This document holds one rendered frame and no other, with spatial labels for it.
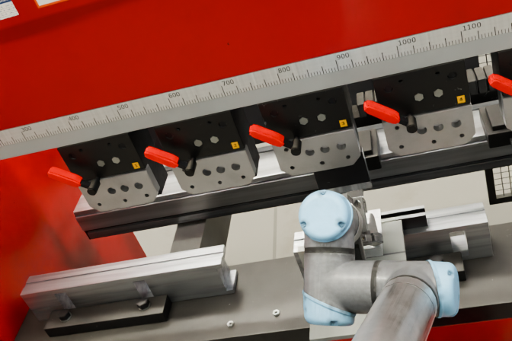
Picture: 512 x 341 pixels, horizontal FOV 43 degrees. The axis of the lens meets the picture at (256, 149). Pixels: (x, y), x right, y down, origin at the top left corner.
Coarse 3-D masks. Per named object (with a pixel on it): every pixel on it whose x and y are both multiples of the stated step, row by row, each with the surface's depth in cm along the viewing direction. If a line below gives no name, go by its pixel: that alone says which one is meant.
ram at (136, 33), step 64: (128, 0) 104; (192, 0) 103; (256, 0) 102; (320, 0) 101; (384, 0) 100; (448, 0) 99; (0, 64) 114; (64, 64) 112; (128, 64) 111; (192, 64) 110; (256, 64) 109; (384, 64) 107; (0, 128) 122; (128, 128) 119
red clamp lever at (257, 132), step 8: (256, 128) 112; (264, 128) 113; (256, 136) 112; (264, 136) 112; (272, 136) 113; (280, 136) 113; (296, 136) 116; (272, 144) 113; (280, 144) 113; (288, 144) 113; (296, 144) 114; (296, 152) 113
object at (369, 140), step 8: (360, 136) 150; (368, 136) 149; (376, 136) 150; (360, 144) 147; (368, 144) 146; (376, 144) 147; (368, 152) 145; (376, 152) 145; (368, 160) 145; (376, 160) 145; (368, 168) 146; (376, 168) 146; (352, 192) 139; (360, 192) 139
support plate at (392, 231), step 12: (384, 228) 128; (396, 228) 127; (384, 240) 126; (396, 240) 125; (384, 252) 123; (312, 324) 115; (360, 324) 112; (312, 336) 113; (324, 336) 112; (336, 336) 111; (348, 336) 111
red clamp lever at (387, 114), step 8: (368, 104) 107; (376, 104) 108; (368, 112) 108; (376, 112) 107; (384, 112) 108; (392, 112) 108; (384, 120) 108; (392, 120) 108; (400, 120) 108; (408, 120) 109; (408, 128) 108; (416, 128) 108
